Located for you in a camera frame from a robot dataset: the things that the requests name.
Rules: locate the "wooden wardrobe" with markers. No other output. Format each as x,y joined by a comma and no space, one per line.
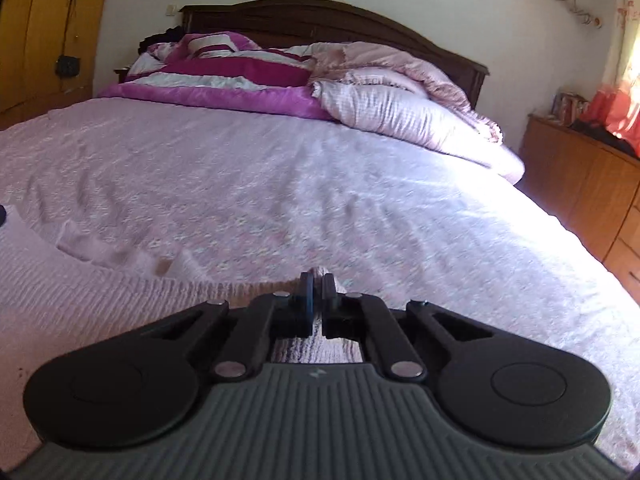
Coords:
40,30

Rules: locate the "bed with floral pink sheet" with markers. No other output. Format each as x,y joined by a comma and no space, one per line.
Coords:
350,200

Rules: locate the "magenta white striped blanket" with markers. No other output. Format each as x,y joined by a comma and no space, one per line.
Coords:
220,80

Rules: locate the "boxes on dresser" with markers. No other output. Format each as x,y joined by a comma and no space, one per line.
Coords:
570,106

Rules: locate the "small black device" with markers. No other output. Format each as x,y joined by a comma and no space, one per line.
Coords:
68,66

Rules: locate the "wall outlet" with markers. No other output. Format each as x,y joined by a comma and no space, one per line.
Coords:
172,9

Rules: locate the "dark clothes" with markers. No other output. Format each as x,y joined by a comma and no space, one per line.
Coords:
160,40

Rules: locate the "coral curtain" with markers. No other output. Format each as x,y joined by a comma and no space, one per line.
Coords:
620,60

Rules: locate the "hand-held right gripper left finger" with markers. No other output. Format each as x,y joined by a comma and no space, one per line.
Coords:
308,296

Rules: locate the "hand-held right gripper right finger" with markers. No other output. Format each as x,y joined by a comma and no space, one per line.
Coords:
328,296

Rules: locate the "dark cloth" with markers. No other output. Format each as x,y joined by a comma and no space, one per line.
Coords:
605,135

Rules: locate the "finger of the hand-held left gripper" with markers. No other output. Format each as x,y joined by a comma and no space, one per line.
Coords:
2,215

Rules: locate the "dark wooden headboard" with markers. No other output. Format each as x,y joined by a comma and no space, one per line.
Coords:
300,22

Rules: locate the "wooden dresser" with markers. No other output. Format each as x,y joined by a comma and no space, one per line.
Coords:
575,185

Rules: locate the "light pink pillow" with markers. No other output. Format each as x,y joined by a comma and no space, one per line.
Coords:
400,105

